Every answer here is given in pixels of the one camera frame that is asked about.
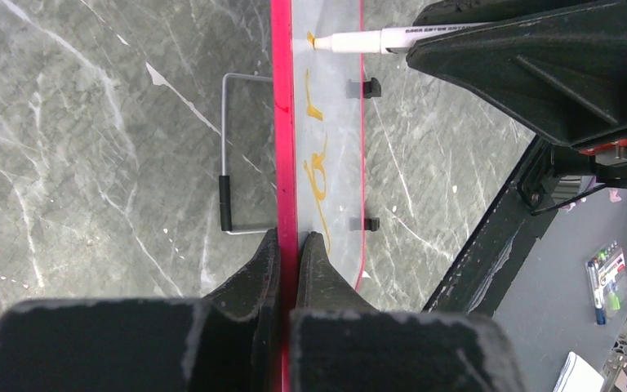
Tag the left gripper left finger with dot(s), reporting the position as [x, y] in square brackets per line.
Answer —
[224, 341]

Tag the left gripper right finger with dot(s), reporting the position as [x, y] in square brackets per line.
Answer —
[339, 342]

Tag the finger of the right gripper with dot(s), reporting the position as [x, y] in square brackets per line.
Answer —
[557, 67]

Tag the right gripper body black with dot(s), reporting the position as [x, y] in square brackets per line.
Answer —
[604, 165]

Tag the white marker pen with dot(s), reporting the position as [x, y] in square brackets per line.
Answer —
[384, 41]

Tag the whiteboard with red rim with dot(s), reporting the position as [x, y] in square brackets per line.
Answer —
[319, 139]

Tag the black whiteboard clip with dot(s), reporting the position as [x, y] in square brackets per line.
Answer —
[368, 89]
[364, 224]

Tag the marker pack on desk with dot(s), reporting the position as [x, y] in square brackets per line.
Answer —
[607, 277]

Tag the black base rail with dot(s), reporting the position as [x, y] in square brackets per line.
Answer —
[491, 258]

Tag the wire whiteboard stand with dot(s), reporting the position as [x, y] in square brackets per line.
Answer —
[224, 185]

